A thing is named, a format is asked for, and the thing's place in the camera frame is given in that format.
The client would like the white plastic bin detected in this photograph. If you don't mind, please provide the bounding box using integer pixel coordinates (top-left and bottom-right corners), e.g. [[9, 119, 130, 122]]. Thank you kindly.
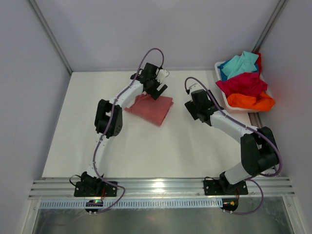
[[214, 61, 259, 114]]

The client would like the teal t shirt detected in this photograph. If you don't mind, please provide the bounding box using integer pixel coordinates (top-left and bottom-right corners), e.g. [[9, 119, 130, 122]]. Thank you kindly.
[[217, 51, 260, 81]]

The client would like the right black controller board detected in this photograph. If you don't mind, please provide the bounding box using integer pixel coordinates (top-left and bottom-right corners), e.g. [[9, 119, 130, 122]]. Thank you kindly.
[[221, 198, 239, 212]]

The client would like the crimson red t shirt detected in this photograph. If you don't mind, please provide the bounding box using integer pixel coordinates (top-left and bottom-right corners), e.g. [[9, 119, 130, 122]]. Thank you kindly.
[[216, 72, 268, 97]]

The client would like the right corner aluminium post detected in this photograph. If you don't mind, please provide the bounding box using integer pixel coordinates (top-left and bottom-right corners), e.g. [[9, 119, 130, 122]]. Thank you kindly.
[[252, 0, 289, 53]]

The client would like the aluminium rail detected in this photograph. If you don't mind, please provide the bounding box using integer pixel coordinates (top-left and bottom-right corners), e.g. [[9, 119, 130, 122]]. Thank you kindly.
[[28, 177, 295, 199], [248, 113, 279, 177]]

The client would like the left corner aluminium post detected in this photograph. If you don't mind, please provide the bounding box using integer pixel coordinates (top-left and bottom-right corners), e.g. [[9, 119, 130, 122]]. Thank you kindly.
[[26, 0, 73, 75]]

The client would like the black controller board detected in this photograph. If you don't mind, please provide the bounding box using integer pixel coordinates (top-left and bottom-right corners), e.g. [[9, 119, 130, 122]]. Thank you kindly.
[[221, 198, 239, 212], [85, 199, 103, 213]]

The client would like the aluminium front rail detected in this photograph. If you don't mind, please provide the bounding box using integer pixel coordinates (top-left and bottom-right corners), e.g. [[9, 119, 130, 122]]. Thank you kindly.
[[28, 177, 295, 199]]

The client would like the left black controller board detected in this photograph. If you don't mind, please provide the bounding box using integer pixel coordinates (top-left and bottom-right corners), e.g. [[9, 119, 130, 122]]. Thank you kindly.
[[85, 199, 103, 213]]

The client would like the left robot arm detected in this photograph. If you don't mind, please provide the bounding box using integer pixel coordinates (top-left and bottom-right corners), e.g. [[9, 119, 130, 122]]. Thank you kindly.
[[74, 63, 169, 197]]

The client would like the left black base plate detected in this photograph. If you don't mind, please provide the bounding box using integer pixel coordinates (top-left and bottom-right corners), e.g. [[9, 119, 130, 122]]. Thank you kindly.
[[74, 181, 117, 197]]

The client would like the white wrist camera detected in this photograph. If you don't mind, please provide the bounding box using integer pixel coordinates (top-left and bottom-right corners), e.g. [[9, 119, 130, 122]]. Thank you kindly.
[[156, 69, 170, 83], [186, 83, 198, 95]]

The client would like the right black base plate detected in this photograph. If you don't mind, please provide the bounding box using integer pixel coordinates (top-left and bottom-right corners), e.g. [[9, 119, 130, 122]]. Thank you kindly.
[[203, 176, 249, 195]]

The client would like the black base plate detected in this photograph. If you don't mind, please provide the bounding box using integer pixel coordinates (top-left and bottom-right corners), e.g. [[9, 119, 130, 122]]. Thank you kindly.
[[74, 181, 117, 197], [203, 176, 249, 195]]

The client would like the orange t shirt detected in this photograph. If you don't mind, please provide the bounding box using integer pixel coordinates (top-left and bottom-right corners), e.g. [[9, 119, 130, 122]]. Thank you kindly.
[[227, 92, 275, 112]]

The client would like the salmon pink t shirt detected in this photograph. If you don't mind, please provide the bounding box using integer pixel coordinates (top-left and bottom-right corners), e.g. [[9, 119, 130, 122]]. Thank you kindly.
[[124, 94, 174, 126]]

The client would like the red t shirt in bin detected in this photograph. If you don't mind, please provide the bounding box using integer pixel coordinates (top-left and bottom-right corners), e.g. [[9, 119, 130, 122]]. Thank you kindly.
[[255, 52, 262, 75]]

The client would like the corner aluminium post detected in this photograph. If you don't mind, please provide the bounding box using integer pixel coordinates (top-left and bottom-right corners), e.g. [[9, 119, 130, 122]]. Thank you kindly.
[[26, 0, 73, 75], [252, 0, 289, 53]]

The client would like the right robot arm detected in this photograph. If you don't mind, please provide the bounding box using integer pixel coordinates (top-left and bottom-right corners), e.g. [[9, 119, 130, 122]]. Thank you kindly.
[[185, 88, 280, 195]]

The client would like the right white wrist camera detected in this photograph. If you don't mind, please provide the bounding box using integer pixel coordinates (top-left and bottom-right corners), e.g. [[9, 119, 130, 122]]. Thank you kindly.
[[186, 83, 198, 95]]

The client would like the right side aluminium rail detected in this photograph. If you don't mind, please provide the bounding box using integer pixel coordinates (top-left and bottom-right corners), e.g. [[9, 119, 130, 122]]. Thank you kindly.
[[248, 113, 279, 177]]

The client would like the slotted grey cable duct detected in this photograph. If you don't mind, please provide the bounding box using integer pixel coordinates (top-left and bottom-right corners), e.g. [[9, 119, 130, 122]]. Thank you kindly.
[[39, 197, 222, 210]]

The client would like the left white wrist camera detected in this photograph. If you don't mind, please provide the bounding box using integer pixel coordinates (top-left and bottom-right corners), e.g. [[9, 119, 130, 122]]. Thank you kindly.
[[156, 69, 170, 83]]

